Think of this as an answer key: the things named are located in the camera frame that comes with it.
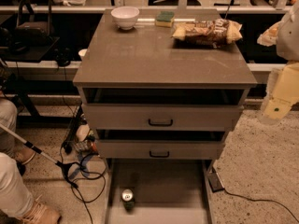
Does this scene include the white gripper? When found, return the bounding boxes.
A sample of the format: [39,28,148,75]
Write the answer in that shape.
[257,22,299,125]

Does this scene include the green soda can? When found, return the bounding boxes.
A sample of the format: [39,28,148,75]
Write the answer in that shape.
[121,189,135,211]

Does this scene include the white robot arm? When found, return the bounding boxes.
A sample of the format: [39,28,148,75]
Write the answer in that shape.
[257,2,299,124]

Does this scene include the middle drawer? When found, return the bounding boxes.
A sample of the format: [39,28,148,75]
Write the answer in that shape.
[96,140,224,160]

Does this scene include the drawer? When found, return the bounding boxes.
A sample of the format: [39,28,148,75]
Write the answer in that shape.
[82,104,243,131]
[105,160,216,224]
[96,140,224,160]

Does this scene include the grey drawer cabinet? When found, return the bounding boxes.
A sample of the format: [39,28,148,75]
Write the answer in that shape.
[72,8,258,170]

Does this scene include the bottom drawer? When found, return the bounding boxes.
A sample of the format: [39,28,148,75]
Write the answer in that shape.
[105,160,216,224]

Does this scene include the top drawer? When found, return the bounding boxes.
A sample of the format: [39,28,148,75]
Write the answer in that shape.
[82,104,243,131]

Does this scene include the brown snack bag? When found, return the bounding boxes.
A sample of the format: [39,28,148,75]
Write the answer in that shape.
[172,19,242,49]

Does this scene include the green yellow sponge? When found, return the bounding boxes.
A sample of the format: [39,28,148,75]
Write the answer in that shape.
[155,11,175,27]

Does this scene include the black power adapter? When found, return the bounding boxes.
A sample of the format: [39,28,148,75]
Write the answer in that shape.
[207,173,224,192]

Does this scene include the white bowl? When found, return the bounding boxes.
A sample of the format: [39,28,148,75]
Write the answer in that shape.
[111,7,139,30]

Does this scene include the white paper cup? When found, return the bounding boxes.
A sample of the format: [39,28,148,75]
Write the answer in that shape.
[78,49,87,60]

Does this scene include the black headphones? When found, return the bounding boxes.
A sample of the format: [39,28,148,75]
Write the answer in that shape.
[54,48,72,67]

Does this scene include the white reacher stick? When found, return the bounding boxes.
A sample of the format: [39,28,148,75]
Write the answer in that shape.
[0,123,80,189]

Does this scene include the black bag on table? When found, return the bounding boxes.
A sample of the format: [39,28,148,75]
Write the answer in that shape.
[15,0,52,47]

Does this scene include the beige sneaker far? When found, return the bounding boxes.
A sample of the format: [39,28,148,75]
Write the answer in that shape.
[14,147,36,165]

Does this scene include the beige sneaker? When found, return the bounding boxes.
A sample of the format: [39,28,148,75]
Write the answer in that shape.
[14,147,36,165]
[19,200,61,224]

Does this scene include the beige sneaker near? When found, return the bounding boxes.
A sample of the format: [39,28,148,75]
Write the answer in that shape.
[19,200,61,224]

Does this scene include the person leg white trousers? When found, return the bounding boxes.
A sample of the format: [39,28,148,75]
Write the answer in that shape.
[0,98,35,219]

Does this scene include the black floor cable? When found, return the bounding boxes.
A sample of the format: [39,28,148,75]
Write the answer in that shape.
[59,140,107,224]

